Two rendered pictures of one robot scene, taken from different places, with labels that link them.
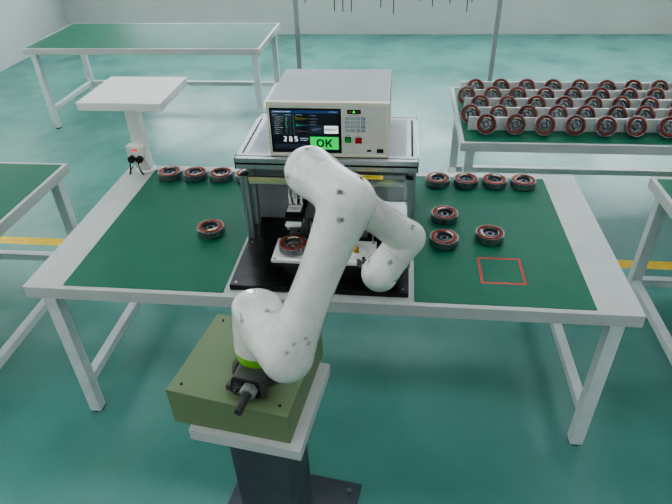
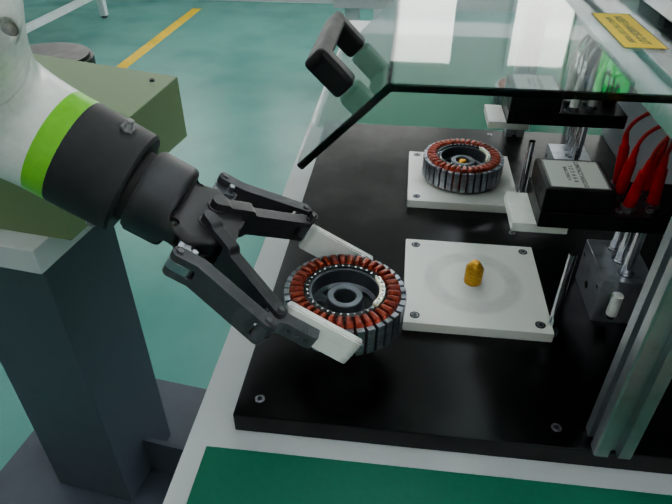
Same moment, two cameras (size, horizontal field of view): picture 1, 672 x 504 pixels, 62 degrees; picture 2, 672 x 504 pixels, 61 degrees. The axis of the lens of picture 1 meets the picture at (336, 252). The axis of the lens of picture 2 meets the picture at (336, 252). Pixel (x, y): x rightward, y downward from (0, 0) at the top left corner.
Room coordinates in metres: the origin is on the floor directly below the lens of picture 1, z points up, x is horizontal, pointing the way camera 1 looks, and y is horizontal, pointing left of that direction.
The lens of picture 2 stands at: (1.59, -0.57, 1.18)
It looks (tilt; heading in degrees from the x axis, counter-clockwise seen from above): 36 degrees down; 90
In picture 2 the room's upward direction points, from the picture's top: straight up
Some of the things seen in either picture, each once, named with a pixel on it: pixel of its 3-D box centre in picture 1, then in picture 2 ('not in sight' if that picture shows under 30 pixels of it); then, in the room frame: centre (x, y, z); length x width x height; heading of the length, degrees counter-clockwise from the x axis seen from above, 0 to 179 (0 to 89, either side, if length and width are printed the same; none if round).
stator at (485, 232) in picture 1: (489, 235); not in sight; (1.84, -0.61, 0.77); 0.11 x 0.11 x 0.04
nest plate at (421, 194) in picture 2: (293, 250); (460, 180); (1.77, 0.16, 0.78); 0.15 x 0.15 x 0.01; 83
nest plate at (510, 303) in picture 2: (356, 253); (471, 285); (1.74, -0.08, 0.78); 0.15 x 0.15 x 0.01; 83
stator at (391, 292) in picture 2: not in sight; (344, 301); (1.60, -0.17, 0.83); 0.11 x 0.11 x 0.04
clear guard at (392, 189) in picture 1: (373, 193); (534, 72); (1.74, -0.14, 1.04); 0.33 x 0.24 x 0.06; 173
